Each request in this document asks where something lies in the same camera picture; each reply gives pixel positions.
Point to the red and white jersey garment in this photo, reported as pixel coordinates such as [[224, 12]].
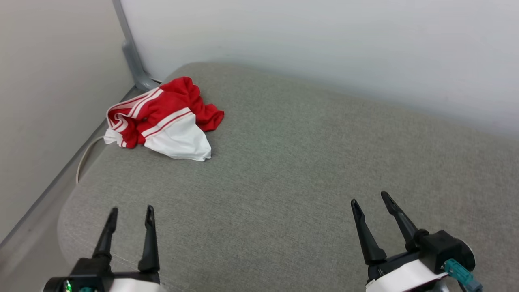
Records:
[[174, 105]]

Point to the right wrist teal connector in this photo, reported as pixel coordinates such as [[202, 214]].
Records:
[[458, 272]]

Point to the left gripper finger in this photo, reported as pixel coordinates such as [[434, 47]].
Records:
[[149, 247], [106, 239]]

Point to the left wrist teal connector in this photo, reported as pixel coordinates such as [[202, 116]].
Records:
[[86, 290]]

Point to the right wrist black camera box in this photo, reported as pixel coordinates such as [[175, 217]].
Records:
[[442, 247]]

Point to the grey fabric sofa cushion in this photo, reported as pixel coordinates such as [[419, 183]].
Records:
[[284, 162]]

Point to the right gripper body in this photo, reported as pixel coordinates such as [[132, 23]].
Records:
[[405, 278]]

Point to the grey metal post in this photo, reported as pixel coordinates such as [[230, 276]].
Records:
[[131, 52]]

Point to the wrist teal connector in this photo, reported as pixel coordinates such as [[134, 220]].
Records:
[[86, 290], [458, 272]]

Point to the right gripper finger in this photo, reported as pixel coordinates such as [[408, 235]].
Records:
[[405, 227], [371, 243]]

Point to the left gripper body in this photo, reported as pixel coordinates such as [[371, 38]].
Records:
[[121, 282]]

